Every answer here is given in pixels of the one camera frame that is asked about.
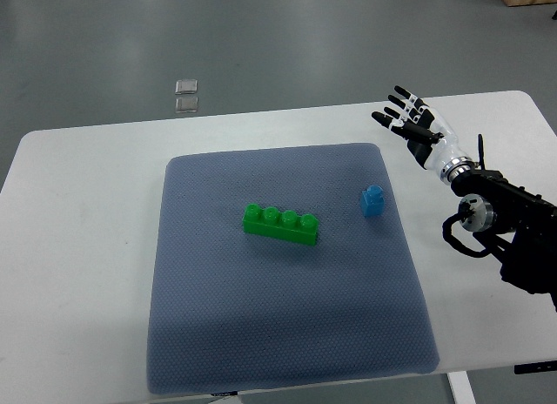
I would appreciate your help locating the white table leg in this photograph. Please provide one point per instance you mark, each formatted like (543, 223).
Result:
(461, 388)

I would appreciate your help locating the green four-stud toy block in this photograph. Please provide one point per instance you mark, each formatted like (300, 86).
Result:
(287, 225)

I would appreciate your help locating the lower metal floor plate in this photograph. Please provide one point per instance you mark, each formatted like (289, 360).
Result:
(186, 104)

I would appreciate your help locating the blue toy block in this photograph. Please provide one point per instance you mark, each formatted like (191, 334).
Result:
(372, 202)

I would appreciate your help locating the metal floor plate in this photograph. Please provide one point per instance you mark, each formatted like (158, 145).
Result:
(186, 104)
(186, 86)

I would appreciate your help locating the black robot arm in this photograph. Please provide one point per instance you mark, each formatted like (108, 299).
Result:
(497, 218)

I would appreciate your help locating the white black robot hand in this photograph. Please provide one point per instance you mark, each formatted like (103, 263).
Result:
(429, 138)

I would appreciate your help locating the blue-grey fabric mat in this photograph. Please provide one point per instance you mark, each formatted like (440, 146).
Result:
(234, 311)

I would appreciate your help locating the black table control panel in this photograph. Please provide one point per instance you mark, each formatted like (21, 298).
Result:
(535, 368)

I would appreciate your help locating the upper metal floor plate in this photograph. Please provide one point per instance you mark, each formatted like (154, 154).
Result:
(186, 86)

